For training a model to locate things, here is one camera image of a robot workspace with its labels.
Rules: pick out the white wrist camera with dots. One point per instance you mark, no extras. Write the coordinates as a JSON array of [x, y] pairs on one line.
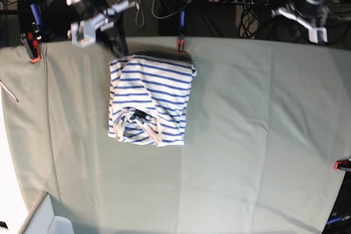
[[82, 34], [318, 35]]

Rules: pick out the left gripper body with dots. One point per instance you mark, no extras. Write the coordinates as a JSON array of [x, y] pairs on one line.
[[312, 15]]

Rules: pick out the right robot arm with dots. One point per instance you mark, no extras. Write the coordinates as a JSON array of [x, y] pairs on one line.
[[89, 8]]

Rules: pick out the blue white striped t-shirt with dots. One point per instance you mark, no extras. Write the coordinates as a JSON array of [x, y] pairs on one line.
[[148, 99]]

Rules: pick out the red black clamp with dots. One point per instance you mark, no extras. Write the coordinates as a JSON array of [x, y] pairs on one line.
[[181, 38], [31, 44], [343, 165]]

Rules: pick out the white plastic container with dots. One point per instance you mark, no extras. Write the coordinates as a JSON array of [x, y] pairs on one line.
[[42, 219]]

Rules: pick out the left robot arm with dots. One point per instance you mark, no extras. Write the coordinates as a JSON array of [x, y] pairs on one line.
[[311, 14]]

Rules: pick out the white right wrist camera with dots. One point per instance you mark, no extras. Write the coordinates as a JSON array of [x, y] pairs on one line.
[[82, 34]]

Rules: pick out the red black right clamp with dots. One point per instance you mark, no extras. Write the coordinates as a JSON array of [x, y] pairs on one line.
[[343, 165]]

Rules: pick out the red black centre clamp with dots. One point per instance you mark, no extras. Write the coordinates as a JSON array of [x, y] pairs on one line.
[[181, 38]]

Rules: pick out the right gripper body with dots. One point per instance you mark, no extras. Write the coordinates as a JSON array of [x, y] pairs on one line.
[[109, 27]]

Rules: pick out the red black left clamp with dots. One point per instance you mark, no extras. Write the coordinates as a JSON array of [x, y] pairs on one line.
[[31, 44]]

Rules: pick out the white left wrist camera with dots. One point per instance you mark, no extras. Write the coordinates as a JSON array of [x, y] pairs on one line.
[[318, 35]]

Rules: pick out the green table cloth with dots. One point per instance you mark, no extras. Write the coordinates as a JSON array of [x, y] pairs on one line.
[[265, 123]]

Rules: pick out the grey metal rod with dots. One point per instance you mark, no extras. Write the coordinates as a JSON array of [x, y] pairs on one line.
[[8, 92]]

